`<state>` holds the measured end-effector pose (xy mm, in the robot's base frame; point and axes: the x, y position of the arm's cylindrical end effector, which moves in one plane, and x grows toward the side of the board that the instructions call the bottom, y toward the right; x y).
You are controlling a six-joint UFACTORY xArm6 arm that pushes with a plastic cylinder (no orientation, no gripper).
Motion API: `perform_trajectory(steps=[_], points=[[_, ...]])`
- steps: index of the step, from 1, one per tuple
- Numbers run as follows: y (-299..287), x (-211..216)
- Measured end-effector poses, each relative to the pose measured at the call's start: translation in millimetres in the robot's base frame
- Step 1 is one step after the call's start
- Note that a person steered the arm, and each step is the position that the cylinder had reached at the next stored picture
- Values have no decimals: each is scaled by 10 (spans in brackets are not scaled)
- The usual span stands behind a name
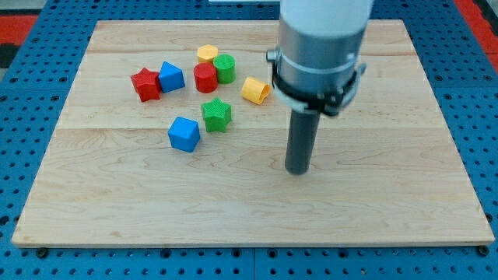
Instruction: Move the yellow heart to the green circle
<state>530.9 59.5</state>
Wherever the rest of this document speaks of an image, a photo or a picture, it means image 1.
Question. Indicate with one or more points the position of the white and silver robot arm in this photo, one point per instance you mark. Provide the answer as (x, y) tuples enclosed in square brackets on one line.
[(314, 63)]

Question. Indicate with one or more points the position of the green star block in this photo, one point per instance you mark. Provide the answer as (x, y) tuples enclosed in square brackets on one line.
[(216, 115)]

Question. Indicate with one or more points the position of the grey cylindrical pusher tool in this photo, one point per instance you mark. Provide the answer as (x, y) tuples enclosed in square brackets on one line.
[(301, 139)]

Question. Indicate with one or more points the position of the blue cube block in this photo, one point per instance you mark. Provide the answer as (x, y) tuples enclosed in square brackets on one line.
[(184, 134)]

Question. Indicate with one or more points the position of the light wooden board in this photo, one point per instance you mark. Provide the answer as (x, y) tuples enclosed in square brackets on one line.
[(384, 173)]

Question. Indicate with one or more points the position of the green cylinder block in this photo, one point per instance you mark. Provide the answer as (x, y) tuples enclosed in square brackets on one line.
[(225, 68)]

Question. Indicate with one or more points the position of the red cylinder block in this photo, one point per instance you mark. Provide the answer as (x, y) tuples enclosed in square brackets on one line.
[(205, 77)]

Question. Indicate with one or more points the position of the yellow hexagon block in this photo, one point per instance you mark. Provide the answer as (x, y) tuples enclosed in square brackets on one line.
[(207, 53)]

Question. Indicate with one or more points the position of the blue triangle block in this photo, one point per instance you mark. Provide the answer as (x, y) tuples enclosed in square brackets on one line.
[(171, 77)]

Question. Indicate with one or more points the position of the red star block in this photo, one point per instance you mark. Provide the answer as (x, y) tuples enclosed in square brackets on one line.
[(147, 85)]

